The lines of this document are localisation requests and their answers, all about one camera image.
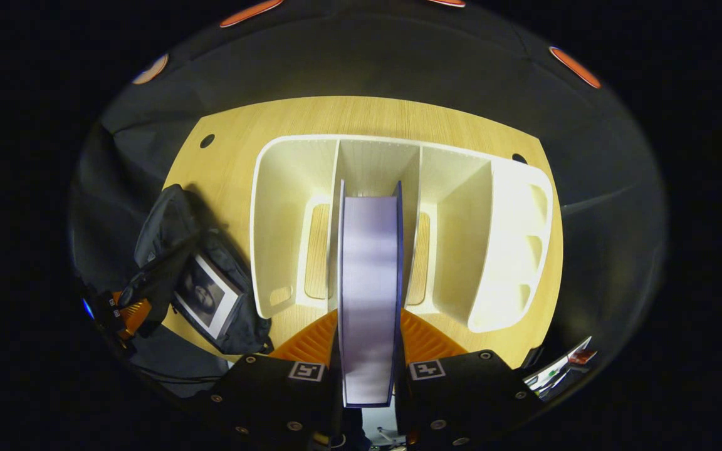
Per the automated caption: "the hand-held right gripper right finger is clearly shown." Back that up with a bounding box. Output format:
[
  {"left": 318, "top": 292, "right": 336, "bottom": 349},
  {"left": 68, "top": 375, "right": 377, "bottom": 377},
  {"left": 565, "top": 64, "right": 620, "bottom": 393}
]
[{"left": 394, "top": 308, "right": 546, "bottom": 450}]

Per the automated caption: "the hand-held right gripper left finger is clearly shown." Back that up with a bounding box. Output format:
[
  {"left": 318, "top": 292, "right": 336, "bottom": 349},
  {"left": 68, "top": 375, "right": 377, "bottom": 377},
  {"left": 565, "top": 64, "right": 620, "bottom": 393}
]
[{"left": 208, "top": 309, "right": 344, "bottom": 450}]

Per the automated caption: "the white portrait cover book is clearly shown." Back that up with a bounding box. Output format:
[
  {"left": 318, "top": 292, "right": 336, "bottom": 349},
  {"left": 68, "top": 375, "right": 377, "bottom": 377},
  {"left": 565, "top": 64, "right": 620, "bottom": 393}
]
[{"left": 172, "top": 253, "right": 242, "bottom": 341}]

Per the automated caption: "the black schoolbag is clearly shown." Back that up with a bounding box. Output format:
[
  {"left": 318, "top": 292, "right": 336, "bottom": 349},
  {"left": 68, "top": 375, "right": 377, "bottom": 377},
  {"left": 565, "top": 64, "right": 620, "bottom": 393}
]
[{"left": 118, "top": 184, "right": 274, "bottom": 356}]

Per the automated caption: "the dark blue book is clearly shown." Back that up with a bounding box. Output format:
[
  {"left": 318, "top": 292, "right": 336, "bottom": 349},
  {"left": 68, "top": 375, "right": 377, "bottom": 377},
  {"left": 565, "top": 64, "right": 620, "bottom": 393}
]
[{"left": 337, "top": 180, "right": 405, "bottom": 408}]

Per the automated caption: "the white bookshelf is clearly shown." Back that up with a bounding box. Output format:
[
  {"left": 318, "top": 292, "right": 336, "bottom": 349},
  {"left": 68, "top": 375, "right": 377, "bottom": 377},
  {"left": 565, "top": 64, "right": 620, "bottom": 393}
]
[{"left": 249, "top": 134, "right": 555, "bottom": 334}]

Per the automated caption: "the cluttered white side desk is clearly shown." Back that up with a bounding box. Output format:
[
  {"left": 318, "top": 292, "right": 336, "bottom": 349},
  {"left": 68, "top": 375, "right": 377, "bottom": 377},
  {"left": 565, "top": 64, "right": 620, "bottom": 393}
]
[{"left": 523, "top": 336, "right": 599, "bottom": 402}]

